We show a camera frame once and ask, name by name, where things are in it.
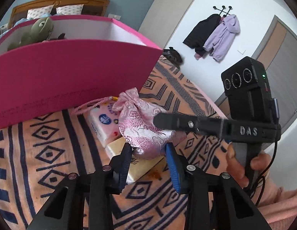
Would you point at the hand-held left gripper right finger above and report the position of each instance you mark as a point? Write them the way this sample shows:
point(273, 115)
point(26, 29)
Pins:
point(173, 167)

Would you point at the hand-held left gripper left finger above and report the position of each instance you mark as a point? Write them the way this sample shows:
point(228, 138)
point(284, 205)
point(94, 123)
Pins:
point(125, 165)

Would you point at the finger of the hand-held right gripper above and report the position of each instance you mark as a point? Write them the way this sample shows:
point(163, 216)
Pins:
point(177, 123)

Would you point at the cream small box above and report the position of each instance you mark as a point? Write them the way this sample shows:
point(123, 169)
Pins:
point(143, 165)

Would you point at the floral tissue packet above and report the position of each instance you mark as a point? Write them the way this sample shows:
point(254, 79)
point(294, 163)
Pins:
point(102, 119)

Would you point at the pink cardboard box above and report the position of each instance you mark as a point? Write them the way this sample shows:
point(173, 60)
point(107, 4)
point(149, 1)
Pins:
point(67, 76)

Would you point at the grey bear plush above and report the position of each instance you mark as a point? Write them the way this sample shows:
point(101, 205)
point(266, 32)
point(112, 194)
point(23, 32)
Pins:
point(62, 36)

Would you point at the green frog plush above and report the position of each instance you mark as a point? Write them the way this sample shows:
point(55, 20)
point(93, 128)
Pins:
point(40, 28)

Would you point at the person's right hand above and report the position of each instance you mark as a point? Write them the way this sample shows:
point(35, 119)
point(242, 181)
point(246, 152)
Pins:
point(236, 170)

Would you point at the grey door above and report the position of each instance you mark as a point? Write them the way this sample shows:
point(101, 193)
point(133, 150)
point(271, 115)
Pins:
point(282, 52)

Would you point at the purple jacket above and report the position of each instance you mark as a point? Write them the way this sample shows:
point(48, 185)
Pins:
point(222, 38)

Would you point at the dark bag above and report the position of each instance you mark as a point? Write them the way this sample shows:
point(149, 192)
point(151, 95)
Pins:
point(172, 55)

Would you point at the orange patterned blanket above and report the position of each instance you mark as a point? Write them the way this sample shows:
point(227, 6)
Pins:
point(55, 148)

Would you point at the black jacket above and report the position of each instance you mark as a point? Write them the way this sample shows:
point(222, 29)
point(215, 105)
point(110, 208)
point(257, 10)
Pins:
point(201, 33)

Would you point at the beige wardrobe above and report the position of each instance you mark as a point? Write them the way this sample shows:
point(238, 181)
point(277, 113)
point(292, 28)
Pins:
point(158, 16)

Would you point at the wooden headboard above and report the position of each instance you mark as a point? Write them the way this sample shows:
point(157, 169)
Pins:
point(90, 4)

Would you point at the blue duvet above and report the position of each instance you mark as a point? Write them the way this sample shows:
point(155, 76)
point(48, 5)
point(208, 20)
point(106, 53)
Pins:
point(19, 22)

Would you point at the white wall switch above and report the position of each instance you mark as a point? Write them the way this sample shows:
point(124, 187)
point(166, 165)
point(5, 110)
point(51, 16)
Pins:
point(241, 51)

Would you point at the black wall coat rack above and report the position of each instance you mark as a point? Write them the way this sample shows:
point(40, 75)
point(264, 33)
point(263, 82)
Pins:
point(222, 10)

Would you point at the white wall socket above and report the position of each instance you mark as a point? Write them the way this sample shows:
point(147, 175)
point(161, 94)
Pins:
point(117, 16)

